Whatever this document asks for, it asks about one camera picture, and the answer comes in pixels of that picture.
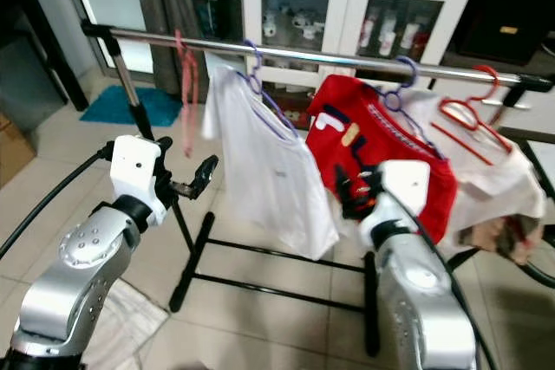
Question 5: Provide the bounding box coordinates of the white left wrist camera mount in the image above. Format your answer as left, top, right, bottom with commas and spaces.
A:
109, 134, 170, 228

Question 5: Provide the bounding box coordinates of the black and steel clothes rack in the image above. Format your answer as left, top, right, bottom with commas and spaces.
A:
81, 19, 555, 358

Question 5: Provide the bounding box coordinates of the purple clothes hanger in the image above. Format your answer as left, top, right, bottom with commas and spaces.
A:
377, 56, 443, 159
237, 39, 300, 133

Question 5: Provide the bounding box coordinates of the dark desk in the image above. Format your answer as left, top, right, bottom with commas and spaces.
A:
0, 0, 89, 111

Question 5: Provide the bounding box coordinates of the red FILA shirt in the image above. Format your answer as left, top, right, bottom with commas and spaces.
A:
306, 75, 459, 245

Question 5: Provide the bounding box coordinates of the blue floor mat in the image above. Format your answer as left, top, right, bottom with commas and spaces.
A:
80, 86, 183, 127

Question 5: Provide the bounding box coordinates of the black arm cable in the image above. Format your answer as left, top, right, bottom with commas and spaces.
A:
390, 186, 502, 370
0, 145, 115, 258

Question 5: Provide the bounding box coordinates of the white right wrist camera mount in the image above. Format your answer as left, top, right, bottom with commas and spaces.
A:
360, 160, 432, 237

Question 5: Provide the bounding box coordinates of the black speaker cabinet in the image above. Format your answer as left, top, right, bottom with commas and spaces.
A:
447, 0, 555, 66

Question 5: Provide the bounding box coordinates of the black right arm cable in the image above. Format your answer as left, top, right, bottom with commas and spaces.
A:
390, 186, 502, 370

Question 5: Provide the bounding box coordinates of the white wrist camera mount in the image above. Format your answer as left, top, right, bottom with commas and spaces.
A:
360, 160, 432, 237
109, 134, 170, 228

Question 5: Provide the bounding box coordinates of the cream garment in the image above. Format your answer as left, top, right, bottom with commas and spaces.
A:
403, 91, 547, 241

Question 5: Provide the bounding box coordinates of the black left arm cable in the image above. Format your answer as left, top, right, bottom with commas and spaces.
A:
0, 145, 115, 258

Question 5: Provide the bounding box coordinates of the printed cardboard box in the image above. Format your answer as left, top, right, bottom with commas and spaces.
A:
0, 117, 36, 189

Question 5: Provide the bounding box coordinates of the pink strap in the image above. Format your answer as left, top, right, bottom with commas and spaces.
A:
175, 29, 199, 159

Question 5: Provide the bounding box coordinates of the white T-shirt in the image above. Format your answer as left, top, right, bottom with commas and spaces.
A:
202, 64, 341, 260

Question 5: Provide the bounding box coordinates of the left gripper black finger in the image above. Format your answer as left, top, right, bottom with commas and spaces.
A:
196, 155, 220, 198

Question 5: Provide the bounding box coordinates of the red clothes hanger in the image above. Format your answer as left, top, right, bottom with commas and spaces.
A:
438, 64, 519, 167

